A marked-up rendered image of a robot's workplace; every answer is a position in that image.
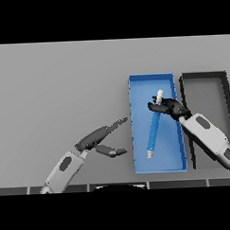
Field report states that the blue pipe with pale ends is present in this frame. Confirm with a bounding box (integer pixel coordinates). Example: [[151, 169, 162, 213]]
[[142, 88, 167, 159]]

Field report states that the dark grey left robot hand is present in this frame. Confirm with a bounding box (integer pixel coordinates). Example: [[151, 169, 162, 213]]
[[74, 116, 130, 160]]

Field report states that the dark grey rectangular bin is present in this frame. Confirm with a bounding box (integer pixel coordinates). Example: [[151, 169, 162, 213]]
[[179, 70, 230, 170]]

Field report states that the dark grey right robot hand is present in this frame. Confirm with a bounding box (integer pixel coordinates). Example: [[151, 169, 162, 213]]
[[147, 97, 193, 123]]

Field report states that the blue rectangular bin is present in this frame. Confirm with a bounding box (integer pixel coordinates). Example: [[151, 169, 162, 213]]
[[128, 72, 188, 175]]

